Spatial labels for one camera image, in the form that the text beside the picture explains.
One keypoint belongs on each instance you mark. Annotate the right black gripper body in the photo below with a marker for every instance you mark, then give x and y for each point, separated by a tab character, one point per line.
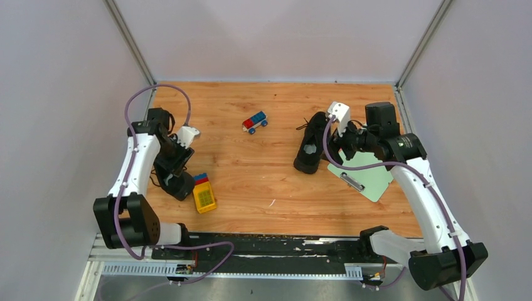
354	140

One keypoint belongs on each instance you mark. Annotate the green clipboard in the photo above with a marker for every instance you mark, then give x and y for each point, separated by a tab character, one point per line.
371	183

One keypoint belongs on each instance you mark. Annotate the black shoelace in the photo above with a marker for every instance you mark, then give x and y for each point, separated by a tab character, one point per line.
303	124

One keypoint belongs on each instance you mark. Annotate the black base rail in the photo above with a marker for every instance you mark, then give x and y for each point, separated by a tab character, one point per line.
254	253

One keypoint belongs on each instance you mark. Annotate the toy brick car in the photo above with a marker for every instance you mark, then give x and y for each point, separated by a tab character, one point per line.
250	125

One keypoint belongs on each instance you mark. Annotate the white cable duct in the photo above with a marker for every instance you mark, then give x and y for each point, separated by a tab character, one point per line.
117	268

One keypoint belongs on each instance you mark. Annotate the yellow toy block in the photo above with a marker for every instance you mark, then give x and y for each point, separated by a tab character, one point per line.
203	194

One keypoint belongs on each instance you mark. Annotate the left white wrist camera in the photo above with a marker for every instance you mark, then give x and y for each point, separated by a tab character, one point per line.
186	135

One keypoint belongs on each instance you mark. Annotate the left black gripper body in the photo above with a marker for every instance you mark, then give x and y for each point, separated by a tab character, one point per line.
173	155

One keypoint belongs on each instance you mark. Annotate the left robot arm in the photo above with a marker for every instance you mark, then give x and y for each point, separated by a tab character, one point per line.
124	214

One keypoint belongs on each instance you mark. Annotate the black sneaker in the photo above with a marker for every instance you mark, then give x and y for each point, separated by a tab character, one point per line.
311	149
178	187

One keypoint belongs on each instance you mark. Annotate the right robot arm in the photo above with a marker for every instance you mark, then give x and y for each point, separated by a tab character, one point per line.
446	253

